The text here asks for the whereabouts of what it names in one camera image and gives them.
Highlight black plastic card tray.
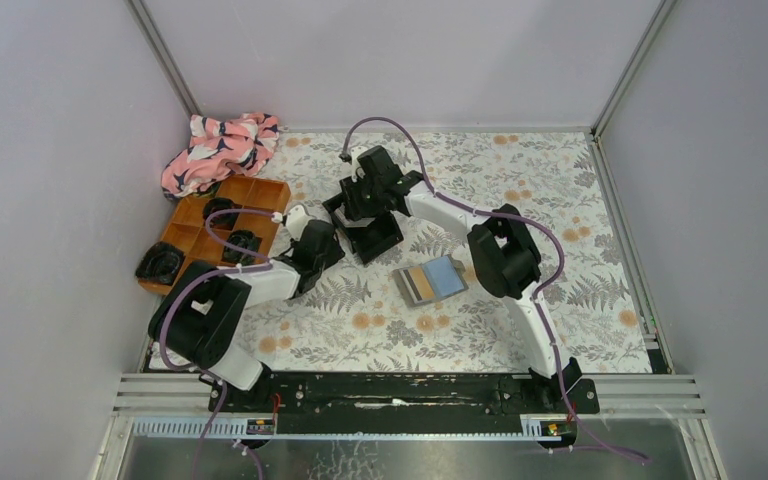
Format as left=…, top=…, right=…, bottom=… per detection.
left=322, top=194, right=404, bottom=265

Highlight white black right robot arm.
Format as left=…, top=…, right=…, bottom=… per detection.
left=325, top=146, right=581, bottom=412

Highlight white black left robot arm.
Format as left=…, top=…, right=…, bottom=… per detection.
left=147, top=219, right=345, bottom=411

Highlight dark rolled belt right compartment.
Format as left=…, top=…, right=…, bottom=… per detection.
left=221, top=229, right=262, bottom=266

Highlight dark rolled belt compartment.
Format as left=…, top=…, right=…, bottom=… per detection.
left=202, top=197, right=241, bottom=230
left=221, top=229, right=262, bottom=266

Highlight orange compartment organizer tray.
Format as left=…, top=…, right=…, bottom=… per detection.
left=136, top=176, right=291, bottom=295

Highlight dark rolled belt upper compartment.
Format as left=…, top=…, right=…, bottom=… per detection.
left=202, top=197, right=241, bottom=230

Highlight floral patterned table mat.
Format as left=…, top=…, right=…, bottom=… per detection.
left=233, top=131, right=651, bottom=373

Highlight pink navy patterned cloth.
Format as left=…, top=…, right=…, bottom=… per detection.
left=161, top=112, right=280, bottom=200

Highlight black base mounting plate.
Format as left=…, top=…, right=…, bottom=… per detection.
left=208, top=371, right=600, bottom=435

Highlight dark rolled belt outside tray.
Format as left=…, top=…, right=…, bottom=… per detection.
left=135, top=241, right=185, bottom=286

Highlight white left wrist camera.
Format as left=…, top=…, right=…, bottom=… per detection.
left=271, top=204, right=315, bottom=240

